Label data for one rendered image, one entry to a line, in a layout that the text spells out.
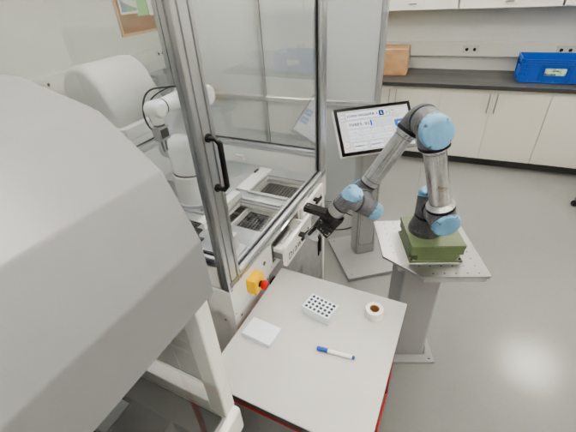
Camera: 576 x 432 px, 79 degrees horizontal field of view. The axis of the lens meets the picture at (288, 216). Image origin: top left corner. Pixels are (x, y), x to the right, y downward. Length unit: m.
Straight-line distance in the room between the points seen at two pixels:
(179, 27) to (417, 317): 1.75
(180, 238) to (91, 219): 0.16
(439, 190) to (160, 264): 1.13
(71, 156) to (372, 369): 1.12
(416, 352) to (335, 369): 1.07
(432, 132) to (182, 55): 0.84
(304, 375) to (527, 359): 1.59
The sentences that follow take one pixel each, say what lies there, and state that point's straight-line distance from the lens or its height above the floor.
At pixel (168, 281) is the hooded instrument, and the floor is 1.48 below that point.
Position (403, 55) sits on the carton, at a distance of 4.51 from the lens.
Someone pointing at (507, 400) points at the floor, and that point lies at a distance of 2.39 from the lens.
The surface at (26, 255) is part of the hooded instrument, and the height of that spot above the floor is 1.64.
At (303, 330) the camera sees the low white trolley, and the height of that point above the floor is 0.76.
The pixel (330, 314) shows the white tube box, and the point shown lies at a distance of 1.45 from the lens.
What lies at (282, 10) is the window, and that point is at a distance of 1.48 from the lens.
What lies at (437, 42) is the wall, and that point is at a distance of 4.85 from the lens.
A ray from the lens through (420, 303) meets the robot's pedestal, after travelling 2.03.
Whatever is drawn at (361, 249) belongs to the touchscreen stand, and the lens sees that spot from 2.88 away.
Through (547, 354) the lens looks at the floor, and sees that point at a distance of 2.68.
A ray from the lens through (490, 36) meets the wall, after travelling 4.91.
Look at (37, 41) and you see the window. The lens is 1.42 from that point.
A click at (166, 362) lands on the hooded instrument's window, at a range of 0.75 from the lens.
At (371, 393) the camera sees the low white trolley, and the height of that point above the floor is 0.76.
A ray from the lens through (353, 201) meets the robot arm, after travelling 1.41.
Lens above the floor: 1.90
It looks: 34 degrees down
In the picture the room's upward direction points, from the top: 4 degrees counter-clockwise
